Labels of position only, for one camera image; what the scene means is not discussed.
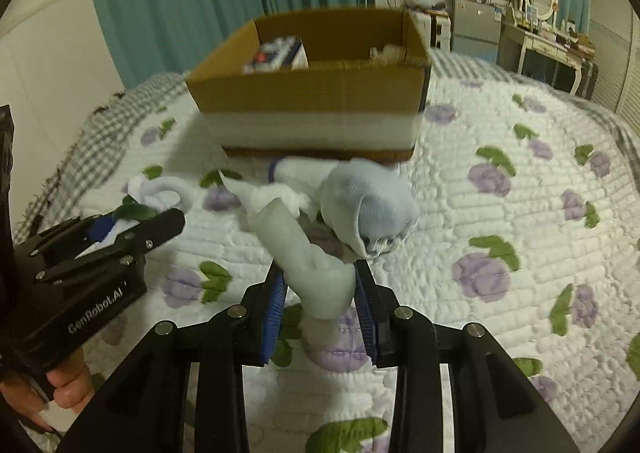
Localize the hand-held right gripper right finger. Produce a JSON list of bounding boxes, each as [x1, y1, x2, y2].
[[353, 258, 580, 453]]

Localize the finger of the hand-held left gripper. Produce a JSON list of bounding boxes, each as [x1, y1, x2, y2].
[[75, 207, 187, 266]]

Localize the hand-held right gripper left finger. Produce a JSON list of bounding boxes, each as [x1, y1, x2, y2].
[[56, 260, 287, 453]]

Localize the white knotted sock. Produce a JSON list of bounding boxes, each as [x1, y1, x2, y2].
[[121, 174, 193, 215]]

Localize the pale green sock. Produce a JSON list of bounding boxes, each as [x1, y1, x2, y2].
[[222, 178, 357, 320]]

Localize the light blue sock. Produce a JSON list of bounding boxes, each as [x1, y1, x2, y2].
[[319, 158, 421, 260]]

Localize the white sock with blue band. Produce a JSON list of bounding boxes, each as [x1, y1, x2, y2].
[[267, 156, 341, 214]]

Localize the cardboard box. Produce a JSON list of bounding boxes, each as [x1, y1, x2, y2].
[[186, 6, 432, 164]]

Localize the person's left hand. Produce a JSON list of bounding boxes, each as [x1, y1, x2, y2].
[[0, 349, 93, 434]]

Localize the grey checked bedsheet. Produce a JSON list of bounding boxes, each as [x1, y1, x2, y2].
[[12, 72, 191, 241]]

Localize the floral quilted blanket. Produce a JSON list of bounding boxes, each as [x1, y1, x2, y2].
[[15, 50, 640, 453]]

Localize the items inside box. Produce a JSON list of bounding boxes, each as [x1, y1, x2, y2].
[[243, 36, 310, 74]]

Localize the grey cabinet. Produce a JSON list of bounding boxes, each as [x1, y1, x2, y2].
[[450, 0, 507, 55]]

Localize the white dressing table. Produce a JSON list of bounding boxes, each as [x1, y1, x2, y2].
[[498, 20, 598, 96]]

